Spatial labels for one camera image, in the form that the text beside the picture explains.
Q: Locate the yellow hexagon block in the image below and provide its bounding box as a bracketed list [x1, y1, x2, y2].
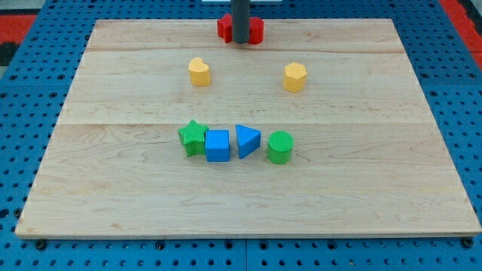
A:
[283, 62, 307, 93]

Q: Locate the red circle block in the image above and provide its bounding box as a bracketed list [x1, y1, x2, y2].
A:
[248, 17, 264, 44]

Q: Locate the blue triangle block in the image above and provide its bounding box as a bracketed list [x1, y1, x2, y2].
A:
[236, 124, 261, 159]

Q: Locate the blue cube block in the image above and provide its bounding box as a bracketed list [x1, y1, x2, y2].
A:
[205, 129, 230, 162]

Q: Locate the green cylinder block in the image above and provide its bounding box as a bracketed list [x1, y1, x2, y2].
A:
[267, 131, 294, 164]

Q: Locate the green star block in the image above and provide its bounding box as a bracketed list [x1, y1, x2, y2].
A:
[178, 120, 209, 157]

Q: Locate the yellow heart block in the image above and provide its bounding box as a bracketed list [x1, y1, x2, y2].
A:
[188, 57, 211, 87]

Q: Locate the red star block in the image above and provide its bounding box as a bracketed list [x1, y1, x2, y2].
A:
[217, 14, 232, 43]

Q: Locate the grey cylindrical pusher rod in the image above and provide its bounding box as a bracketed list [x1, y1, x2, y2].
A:
[230, 0, 250, 44]

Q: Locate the light wooden board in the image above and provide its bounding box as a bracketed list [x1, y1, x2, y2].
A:
[16, 19, 481, 239]

